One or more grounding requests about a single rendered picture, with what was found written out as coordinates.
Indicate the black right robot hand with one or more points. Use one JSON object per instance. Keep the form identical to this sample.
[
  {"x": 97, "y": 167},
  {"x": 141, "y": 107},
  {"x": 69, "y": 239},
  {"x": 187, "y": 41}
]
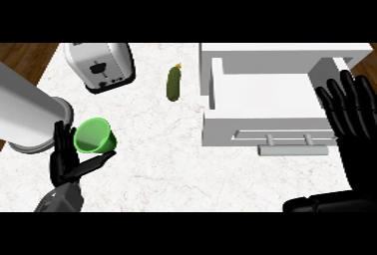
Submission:
[{"x": 362, "y": 159}]

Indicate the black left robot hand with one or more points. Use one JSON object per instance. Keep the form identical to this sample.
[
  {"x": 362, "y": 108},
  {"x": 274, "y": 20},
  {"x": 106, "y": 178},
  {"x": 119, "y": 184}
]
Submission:
[{"x": 63, "y": 162}]

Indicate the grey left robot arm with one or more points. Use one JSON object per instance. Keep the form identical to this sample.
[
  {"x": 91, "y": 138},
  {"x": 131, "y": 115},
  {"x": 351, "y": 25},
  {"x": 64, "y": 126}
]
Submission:
[{"x": 61, "y": 201}]

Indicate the green cup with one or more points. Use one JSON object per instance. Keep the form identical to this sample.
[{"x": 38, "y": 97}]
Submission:
[{"x": 94, "y": 136}]

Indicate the white drawer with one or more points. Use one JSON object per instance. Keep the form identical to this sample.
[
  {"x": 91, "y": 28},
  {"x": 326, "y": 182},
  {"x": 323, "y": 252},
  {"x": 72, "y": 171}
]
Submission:
[
  {"x": 265, "y": 93},
  {"x": 221, "y": 127}
]

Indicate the white drawer front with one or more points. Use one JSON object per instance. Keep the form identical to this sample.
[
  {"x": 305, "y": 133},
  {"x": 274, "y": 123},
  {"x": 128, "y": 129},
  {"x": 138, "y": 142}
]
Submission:
[{"x": 221, "y": 127}]

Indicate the pale grey cylinder appliance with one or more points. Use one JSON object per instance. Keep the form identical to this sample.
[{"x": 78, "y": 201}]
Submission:
[{"x": 25, "y": 109}]

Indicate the silver toaster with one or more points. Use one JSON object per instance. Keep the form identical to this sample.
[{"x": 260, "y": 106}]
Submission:
[{"x": 101, "y": 64}]

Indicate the green cucumber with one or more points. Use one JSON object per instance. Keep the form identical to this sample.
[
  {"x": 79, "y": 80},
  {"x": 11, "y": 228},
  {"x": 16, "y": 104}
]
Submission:
[{"x": 174, "y": 84}]

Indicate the white cabinet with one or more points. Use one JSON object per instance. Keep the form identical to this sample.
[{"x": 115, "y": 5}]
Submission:
[{"x": 276, "y": 50}]

